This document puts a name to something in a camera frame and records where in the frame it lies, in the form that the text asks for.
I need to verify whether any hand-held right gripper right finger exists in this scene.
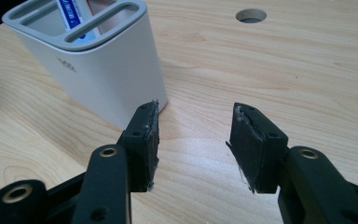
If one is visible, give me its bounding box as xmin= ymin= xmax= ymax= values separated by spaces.
xmin=226 ymin=102 xmax=290 ymax=194

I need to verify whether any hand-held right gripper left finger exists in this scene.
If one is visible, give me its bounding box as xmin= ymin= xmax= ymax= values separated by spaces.
xmin=117 ymin=100 xmax=160 ymax=192

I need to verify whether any white toothbrush holder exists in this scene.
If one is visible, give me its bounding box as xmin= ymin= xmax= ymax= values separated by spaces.
xmin=1 ymin=0 xmax=169 ymax=131

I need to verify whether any white and blue toothpaste tube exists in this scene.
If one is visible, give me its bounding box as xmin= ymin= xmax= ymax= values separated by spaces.
xmin=55 ymin=0 xmax=102 ymax=40

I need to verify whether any round cable hole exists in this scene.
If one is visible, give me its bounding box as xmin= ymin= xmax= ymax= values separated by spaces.
xmin=235 ymin=7 xmax=268 ymax=24

